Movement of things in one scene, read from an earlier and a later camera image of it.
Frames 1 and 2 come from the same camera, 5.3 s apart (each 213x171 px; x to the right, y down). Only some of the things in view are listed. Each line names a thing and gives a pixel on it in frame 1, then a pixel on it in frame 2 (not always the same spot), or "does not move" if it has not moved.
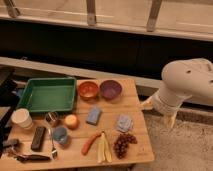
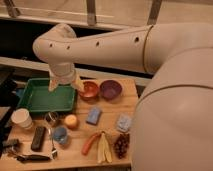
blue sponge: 93,116 does not move
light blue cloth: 124,123 does not move
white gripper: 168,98 -> 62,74
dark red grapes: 121,144 does not move
